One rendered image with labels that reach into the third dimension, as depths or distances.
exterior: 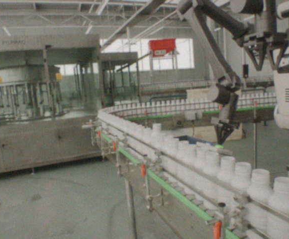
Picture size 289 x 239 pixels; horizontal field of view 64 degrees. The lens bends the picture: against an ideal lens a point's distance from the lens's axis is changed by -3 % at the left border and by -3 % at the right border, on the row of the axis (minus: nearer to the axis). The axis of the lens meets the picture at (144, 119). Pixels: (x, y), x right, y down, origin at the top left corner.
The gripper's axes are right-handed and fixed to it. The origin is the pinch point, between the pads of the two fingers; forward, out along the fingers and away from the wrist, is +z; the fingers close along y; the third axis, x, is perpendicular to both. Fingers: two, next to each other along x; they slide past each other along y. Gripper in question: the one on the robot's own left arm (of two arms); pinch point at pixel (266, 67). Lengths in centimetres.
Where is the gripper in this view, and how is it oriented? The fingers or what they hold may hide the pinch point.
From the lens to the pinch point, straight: 74.8
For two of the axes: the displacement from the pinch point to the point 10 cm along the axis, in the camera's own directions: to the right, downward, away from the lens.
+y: 9.3, -1.2, 3.5
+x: -3.7, -1.0, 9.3
